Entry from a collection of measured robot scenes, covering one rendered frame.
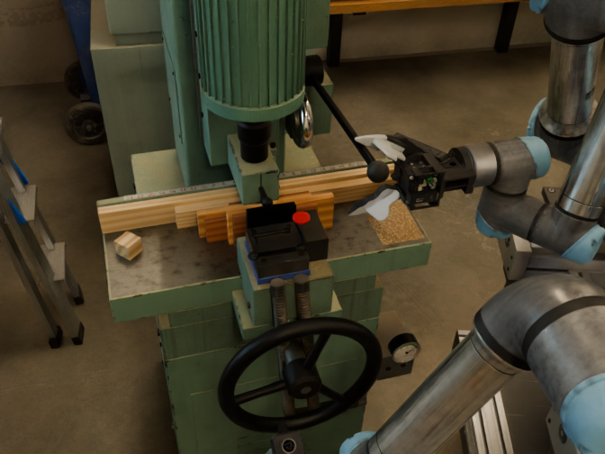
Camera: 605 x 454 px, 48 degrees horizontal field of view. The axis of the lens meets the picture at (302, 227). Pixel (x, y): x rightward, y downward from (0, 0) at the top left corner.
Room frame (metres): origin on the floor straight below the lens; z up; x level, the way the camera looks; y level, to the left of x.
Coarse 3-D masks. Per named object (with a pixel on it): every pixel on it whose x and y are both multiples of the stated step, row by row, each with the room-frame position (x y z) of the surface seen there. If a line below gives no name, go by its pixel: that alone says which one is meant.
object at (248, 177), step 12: (228, 144) 1.09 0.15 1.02; (228, 156) 1.09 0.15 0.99; (240, 168) 0.99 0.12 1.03; (252, 168) 0.99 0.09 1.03; (264, 168) 0.99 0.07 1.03; (276, 168) 0.99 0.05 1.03; (240, 180) 0.98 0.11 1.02; (252, 180) 0.97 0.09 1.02; (264, 180) 0.98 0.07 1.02; (276, 180) 0.99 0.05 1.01; (240, 192) 0.98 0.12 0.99; (252, 192) 0.97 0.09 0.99; (276, 192) 0.99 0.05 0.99
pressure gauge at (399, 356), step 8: (400, 336) 0.90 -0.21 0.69; (408, 336) 0.91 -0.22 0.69; (392, 344) 0.90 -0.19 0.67; (400, 344) 0.89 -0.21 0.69; (408, 344) 0.89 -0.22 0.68; (416, 344) 0.89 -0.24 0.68; (392, 352) 0.88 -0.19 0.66; (400, 352) 0.88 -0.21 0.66; (416, 352) 0.90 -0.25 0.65; (400, 360) 0.88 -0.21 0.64; (408, 360) 0.89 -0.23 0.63
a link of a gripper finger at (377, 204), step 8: (384, 184) 0.93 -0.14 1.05; (376, 192) 0.92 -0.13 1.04; (384, 192) 0.92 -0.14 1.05; (392, 192) 0.92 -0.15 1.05; (368, 200) 0.91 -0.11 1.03; (376, 200) 0.91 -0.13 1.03; (384, 200) 0.91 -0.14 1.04; (392, 200) 0.90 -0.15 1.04; (352, 208) 0.91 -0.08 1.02; (360, 208) 0.91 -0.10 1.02; (368, 208) 0.91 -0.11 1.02; (376, 208) 0.90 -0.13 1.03; (384, 208) 0.89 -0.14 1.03; (376, 216) 0.88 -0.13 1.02; (384, 216) 0.88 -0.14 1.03
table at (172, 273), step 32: (160, 224) 0.98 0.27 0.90; (352, 224) 1.00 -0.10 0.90; (160, 256) 0.89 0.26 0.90; (192, 256) 0.90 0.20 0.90; (224, 256) 0.90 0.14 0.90; (352, 256) 0.91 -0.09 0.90; (384, 256) 0.93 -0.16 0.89; (416, 256) 0.95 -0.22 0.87; (128, 288) 0.81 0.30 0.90; (160, 288) 0.81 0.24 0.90; (192, 288) 0.82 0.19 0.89; (224, 288) 0.84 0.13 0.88; (128, 320) 0.79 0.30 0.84; (288, 320) 0.78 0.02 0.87
